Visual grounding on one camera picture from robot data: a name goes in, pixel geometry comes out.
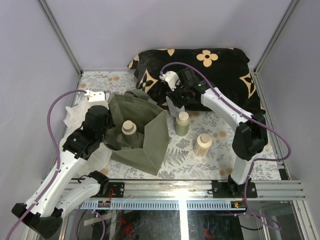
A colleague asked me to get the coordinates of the white box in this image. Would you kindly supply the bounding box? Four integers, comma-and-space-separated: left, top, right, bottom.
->
166, 96, 185, 118

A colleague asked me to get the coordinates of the beige bottle wooden cap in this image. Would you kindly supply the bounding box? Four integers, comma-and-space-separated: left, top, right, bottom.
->
121, 120, 139, 145
193, 133, 213, 157

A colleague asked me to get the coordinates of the green canvas bag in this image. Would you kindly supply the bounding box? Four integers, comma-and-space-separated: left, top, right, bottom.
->
103, 89, 169, 176

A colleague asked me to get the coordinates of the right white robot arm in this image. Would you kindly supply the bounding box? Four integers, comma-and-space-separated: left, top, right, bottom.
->
160, 68, 268, 198

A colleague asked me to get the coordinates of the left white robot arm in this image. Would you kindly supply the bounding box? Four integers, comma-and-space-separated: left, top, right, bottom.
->
11, 105, 114, 239

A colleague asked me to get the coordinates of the white cloth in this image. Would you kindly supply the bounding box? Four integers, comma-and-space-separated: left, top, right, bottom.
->
59, 99, 112, 177

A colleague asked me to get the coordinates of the floral table mat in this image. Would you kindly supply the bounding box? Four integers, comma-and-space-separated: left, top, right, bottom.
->
74, 69, 283, 181

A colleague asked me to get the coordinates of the black floral pillow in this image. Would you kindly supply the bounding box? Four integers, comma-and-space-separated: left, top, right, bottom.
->
127, 48, 266, 114

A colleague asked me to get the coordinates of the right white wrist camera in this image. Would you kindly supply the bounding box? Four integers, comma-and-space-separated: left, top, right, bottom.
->
159, 71, 180, 91

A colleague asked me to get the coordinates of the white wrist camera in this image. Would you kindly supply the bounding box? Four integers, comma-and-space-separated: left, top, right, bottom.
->
159, 71, 180, 91
84, 90, 110, 109

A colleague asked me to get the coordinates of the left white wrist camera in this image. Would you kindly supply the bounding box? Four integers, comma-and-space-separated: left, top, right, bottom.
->
84, 90, 110, 109

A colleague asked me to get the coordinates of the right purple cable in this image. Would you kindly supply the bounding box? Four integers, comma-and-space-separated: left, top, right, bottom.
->
159, 61, 292, 231

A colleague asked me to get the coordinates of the purple cable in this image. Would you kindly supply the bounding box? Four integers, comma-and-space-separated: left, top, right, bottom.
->
4, 89, 88, 240
159, 61, 292, 231

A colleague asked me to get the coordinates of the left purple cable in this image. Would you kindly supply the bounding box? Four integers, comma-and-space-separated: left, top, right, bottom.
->
4, 89, 88, 240

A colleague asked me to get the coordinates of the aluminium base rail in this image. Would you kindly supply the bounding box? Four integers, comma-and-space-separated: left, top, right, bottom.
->
62, 177, 307, 201

